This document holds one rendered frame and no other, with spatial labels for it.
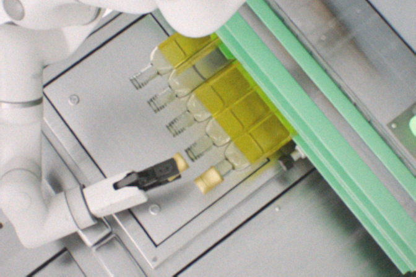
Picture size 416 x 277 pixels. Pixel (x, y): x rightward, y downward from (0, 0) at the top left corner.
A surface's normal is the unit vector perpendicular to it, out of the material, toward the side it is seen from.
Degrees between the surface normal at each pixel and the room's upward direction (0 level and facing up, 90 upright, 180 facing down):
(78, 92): 90
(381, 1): 0
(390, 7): 0
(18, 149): 78
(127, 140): 90
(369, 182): 90
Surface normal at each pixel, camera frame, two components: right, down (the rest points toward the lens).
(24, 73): 0.49, 0.30
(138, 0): 0.25, 0.72
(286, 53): -0.04, -0.26
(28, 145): 0.33, 0.44
